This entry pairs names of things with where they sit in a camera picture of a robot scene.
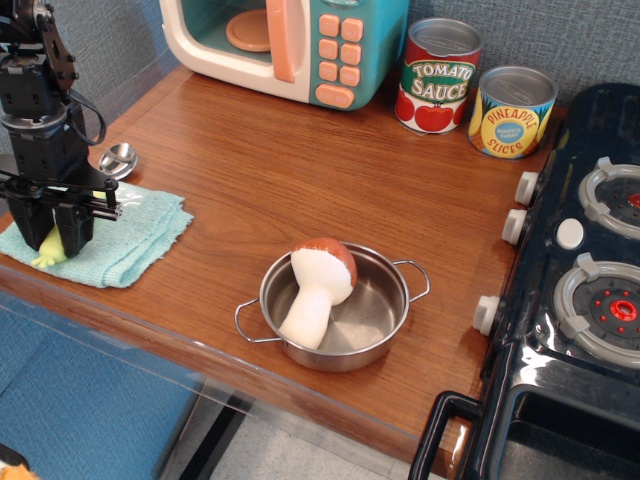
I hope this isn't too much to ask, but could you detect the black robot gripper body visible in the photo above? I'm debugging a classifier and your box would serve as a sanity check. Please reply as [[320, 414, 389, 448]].
[[1, 107, 120, 220]]

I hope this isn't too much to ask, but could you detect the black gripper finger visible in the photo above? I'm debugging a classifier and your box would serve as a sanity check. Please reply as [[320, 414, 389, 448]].
[[7, 198, 55, 251], [55, 205, 94, 258]]

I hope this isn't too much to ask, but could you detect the spoon with yellow-green handle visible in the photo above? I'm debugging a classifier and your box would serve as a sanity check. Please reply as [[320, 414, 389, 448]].
[[31, 143, 138, 269]]

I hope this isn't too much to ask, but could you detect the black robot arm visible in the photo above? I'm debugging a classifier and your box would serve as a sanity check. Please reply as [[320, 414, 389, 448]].
[[1, 1, 120, 266]]

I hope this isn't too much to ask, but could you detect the stainless steel pot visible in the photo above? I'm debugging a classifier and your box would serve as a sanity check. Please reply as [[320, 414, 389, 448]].
[[234, 242, 431, 372]]

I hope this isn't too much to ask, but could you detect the light blue folded cloth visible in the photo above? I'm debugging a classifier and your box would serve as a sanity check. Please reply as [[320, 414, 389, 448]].
[[1, 183, 193, 288]]

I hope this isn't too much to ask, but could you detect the toy mushroom brown cap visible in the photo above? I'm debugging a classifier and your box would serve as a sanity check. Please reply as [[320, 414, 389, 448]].
[[279, 237, 358, 350]]

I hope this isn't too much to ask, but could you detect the toy microwave teal and cream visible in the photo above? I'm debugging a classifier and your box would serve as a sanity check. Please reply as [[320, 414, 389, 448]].
[[160, 0, 409, 111]]

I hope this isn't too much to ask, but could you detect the tomato sauce can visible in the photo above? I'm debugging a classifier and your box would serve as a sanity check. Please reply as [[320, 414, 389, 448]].
[[395, 17, 483, 134]]

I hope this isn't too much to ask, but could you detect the pineapple slices can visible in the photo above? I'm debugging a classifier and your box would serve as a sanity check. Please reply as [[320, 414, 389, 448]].
[[468, 66, 558, 159]]

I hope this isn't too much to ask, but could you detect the black toy stove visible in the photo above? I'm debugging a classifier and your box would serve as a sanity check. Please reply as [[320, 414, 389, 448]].
[[410, 83, 639, 479]]

